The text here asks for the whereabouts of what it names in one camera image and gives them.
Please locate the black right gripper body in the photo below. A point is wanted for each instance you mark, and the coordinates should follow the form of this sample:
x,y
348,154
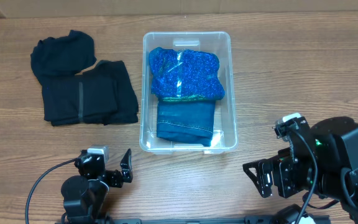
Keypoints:
x,y
298,175

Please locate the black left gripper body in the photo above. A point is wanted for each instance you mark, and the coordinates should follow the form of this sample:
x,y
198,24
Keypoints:
x,y
113,178

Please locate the black pants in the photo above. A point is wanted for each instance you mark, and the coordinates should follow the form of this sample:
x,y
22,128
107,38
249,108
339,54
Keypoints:
x,y
103,95

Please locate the blue denim jeans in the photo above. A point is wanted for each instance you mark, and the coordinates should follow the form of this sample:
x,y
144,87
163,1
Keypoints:
x,y
186,122

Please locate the sparkly blue garment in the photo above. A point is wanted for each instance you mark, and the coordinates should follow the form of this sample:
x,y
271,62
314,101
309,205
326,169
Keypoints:
x,y
185,75

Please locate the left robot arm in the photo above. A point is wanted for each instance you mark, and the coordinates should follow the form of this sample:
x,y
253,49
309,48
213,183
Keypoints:
x,y
84,194

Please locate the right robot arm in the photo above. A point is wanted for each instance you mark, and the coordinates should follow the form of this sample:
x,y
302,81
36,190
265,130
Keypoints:
x,y
321,160

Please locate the clear plastic storage bin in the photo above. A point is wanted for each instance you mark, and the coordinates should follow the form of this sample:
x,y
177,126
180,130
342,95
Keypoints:
x,y
225,124

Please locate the black folded shirt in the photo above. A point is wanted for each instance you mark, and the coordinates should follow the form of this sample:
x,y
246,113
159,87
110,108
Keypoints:
x,y
62,57

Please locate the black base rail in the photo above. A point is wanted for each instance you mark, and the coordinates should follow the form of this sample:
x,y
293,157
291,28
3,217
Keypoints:
x,y
257,219

